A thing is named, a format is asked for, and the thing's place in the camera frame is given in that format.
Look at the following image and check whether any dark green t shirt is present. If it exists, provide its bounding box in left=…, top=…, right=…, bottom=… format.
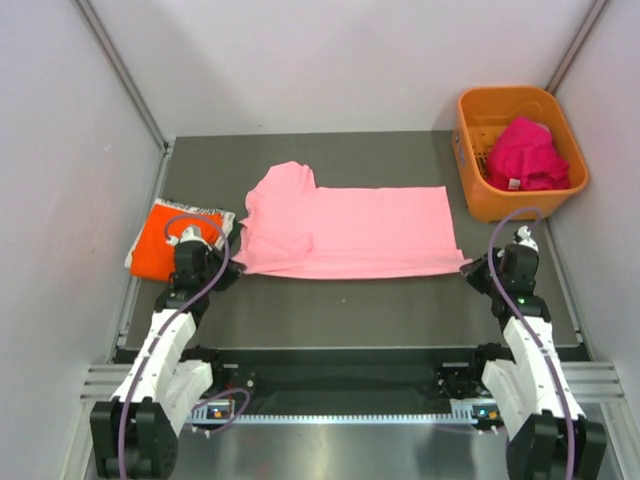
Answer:
left=227, top=217, right=248, bottom=256

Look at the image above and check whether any white printed t shirt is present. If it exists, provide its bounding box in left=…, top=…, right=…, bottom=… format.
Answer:
left=123, top=197, right=237, bottom=271

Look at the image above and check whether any light pink t shirt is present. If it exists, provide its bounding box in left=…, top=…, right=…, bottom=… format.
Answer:
left=234, top=162, right=468, bottom=280

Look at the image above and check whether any magenta t shirt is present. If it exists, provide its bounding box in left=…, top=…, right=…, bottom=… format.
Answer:
left=486, top=116, right=570, bottom=191

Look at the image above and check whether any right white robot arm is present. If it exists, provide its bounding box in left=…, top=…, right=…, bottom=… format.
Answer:
left=461, top=240, right=608, bottom=479

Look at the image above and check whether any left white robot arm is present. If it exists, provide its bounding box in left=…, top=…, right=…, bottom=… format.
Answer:
left=90, top=229, right=237, bottom=479

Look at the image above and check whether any orange plastic basket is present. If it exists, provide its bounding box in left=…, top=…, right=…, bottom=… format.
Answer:
left=452, top=86, right=590, bottom=223

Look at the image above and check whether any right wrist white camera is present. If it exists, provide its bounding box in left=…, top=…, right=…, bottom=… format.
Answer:
left=513, top=225, right=539, bottom=253

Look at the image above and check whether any wrist white camera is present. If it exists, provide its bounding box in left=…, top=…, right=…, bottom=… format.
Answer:
left=164, top=225, right=212, bottom=250
left=513, top=225, right=539, bottom=253

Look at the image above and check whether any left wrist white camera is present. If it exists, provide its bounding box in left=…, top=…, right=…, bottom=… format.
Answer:
left=164, top=225, right=212, bottom=250

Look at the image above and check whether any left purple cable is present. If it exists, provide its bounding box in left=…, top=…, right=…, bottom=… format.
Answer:
left=117, top=214, right=251, bottom=480

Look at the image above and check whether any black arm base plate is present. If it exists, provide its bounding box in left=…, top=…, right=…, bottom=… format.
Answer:
left=182, top=343, right=513, bottom=416

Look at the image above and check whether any aluminium frame rail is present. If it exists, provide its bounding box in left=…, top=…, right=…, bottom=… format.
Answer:
left=80, top=362, right=625, bottom=404

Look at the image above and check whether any grey slotted cable duct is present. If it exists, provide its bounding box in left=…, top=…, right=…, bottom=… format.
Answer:
left=186, top=399, right=503, bottom=429

